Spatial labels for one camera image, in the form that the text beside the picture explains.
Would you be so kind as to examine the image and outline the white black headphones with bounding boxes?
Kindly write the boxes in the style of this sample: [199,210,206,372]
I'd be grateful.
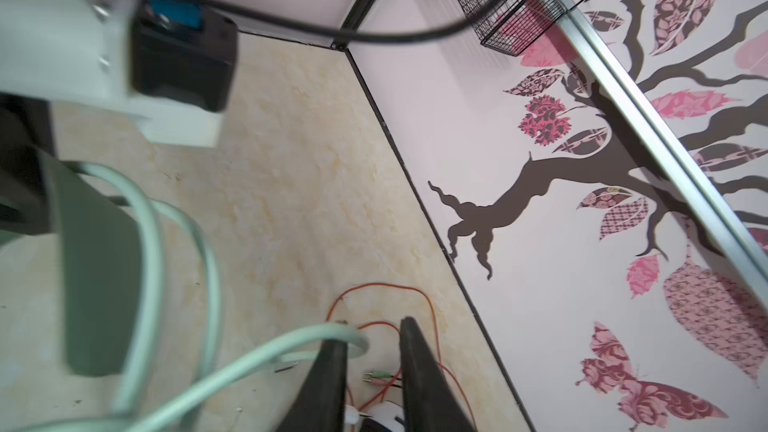
[344,401,405,432]

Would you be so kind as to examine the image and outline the aluminium rail back wall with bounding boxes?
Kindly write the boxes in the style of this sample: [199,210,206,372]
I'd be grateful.
[558,0,767,306]

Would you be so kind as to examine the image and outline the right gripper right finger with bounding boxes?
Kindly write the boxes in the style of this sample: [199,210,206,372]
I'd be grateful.
[399,317,474,432]

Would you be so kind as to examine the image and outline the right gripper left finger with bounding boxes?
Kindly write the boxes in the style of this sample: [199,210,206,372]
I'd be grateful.
[276,340,348,432]

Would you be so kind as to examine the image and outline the mint green headphones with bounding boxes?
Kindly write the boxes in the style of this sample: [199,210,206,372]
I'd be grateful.
[1,149,222,431]

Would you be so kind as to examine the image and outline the red headphone cable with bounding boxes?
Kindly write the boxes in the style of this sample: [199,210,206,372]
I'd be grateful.
[325,283,478,432]

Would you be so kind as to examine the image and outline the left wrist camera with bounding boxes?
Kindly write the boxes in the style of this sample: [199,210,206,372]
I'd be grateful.
[0,0,240,148]

